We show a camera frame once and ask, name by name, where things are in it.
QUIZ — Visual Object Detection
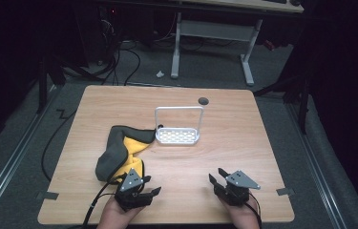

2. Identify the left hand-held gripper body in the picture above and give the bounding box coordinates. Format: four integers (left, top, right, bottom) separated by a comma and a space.
114, 168, 154, 212

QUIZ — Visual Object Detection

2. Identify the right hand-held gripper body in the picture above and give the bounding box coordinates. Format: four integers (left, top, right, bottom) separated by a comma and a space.
220, 170, 262, 207

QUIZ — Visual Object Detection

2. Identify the grey and yellow cloth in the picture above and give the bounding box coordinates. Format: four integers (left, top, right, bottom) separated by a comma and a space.
95, 125, 158, 183

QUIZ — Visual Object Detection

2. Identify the person's right hand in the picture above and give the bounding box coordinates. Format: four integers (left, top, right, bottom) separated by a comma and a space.
217, 196, 263, 229

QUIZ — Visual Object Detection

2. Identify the person's left hand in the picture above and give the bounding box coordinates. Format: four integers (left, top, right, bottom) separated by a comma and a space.
95, 196, 146, 229

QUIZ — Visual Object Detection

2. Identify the grey tape piece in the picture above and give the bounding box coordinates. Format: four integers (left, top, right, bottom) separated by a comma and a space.
35, 191, 60, 201
276, 187, 296, 197

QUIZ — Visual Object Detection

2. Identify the black metal stand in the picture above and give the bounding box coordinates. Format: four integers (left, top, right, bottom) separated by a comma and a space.
252, 71, 312, 135
35, 53, 104, 115

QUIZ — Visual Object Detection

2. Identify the small red object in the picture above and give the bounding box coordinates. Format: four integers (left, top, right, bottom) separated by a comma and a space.
263, 39, 277, 52

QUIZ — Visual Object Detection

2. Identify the dark computer tower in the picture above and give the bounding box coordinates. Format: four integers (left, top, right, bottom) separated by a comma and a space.
73, 4, 122, 66

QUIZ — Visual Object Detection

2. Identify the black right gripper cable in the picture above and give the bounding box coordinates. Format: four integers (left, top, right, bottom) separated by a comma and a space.
245, 192, 263, 229

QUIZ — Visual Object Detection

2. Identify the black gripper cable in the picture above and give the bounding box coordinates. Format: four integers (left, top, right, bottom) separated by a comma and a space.
245, 192, 263, 229
80, 173, 127, 229

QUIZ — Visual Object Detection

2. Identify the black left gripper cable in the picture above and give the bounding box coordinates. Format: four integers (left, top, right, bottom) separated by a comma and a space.
80, 173, 127, 229

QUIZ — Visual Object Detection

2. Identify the white metal rack with handle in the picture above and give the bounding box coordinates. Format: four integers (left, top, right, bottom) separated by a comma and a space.
154, 105, 205, 146

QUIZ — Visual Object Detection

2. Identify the metal floor rail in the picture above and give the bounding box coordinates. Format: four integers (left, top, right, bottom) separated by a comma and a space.
0, 84, 58, 223
285, 103, 347, 229

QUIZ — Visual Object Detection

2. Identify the long black floor cable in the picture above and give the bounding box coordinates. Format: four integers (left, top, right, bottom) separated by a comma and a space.
40, 108, 79, 183

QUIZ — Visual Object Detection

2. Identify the black looped floor cable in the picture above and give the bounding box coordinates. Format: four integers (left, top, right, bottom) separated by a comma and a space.
101, 39, 142, 87

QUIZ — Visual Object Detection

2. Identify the white frame desk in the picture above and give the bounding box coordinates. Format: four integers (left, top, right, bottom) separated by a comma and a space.
170, 0, 305, 87

